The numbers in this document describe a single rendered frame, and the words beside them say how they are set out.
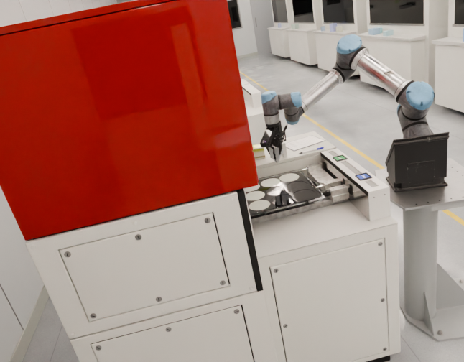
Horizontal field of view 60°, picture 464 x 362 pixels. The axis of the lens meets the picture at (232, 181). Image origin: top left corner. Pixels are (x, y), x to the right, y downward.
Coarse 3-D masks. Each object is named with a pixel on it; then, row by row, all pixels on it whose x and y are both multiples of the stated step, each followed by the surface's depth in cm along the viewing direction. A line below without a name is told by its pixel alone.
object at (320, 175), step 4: (308, 172) 215; (312, 172) 212; (316, 172) 212; (320, 172) 211; (324, 172) 210; (312, 176) 208; (316, 176) 208; (320, 176) 207; (324, 176) 206; (328, 176) 205; (316, 180) 204; (320, 180) 202; (324, 180) 201; (320, 184) 198; (320, 188) 199; (324, 188) 194; (348, 192) 185; (328, 196) 190; (332, 196) 185; (336, 196) 184; (340, 196) 184; (344, 196) 185; (348, 196) 185; (332, 200) 186; (336, 200) 185
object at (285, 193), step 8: (280, 176) 211; (280, 184) 202; (288, 184) 201; (296, 184) 199; (304, 184) 197; (248, 192) 200; (264, 192) 196; (272, 192) 195; (280, 192) 193; (288, 192) 192; (296, 192) 190; (304, 192) 189; (312, 192) 187; (248, 200) 192; (256, 200) 190; (272, 200) 187; (280, 200) 186; (288, 200) 185; (296, 200) 183; (304, 200) 182; (272, 208) 180
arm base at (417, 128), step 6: (408, 126) 187; (414, 126) 185; (420, 126) 184; (426, 126) 184; (402, 132) 192; (408, 132) 186; (414, 132) 183; (420, 132) 182; (426, 132) 181; (432, 132) 185
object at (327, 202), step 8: (320, 200) 189; (328, 200) 188; (344, 200) 190; (288, 208) 188; (296, 208) 187; (304, 208) 188; (312, 208) 188; (256, 216) 187; (264, 216) 186; (272, 216) 187; (280, 216) 187
